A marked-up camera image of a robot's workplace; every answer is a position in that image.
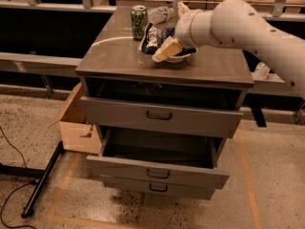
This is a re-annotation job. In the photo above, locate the cardboard box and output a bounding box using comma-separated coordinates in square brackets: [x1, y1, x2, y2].
[50, 83, 102, 154]

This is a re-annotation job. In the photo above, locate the grey drawer cabinet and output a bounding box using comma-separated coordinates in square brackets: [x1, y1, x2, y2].
[75, 6, 254, 201]

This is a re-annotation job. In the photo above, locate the hand sanitizer bottle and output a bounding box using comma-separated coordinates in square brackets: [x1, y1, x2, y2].
[253, 62, 270, 80]

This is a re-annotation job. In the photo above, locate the middle open grey drawer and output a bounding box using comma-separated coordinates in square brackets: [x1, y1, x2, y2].
[87, 128, 229, 190]

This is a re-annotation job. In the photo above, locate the top grey drawer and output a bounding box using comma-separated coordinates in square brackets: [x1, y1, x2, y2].
[80, 96, 242, 138]

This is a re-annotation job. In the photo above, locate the black floor cable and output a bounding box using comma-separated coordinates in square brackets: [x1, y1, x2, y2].
[0, 126, 38, 229]

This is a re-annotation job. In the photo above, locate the bottom grey drawer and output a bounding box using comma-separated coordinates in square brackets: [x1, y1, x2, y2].
[101, 177, 214, 199]

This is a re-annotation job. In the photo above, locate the black metal floor bar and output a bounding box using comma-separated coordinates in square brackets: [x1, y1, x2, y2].
[21, 141, 64, 219]

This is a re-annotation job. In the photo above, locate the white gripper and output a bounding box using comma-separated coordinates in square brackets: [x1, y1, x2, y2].
[152, 1, 212, 62]

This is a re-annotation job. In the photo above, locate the blue chip bag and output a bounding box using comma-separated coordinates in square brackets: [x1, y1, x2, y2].
[138, 22, 197, 56]

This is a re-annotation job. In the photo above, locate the green soda can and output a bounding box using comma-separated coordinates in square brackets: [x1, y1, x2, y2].
[131, 5, 148, 40]

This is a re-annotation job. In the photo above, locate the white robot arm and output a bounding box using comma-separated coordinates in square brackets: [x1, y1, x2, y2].
[152, 0, 305, 98]

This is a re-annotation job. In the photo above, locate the clear plastic water bottle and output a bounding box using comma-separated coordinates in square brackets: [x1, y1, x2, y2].
[148, 6, 173, 25]

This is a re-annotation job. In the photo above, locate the grey metal rail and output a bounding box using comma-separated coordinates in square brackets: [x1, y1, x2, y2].
[0, 52, 81, 77]

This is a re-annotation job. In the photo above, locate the white paper bowl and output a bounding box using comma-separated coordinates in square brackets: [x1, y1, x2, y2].
[165, 53, 191, 64]

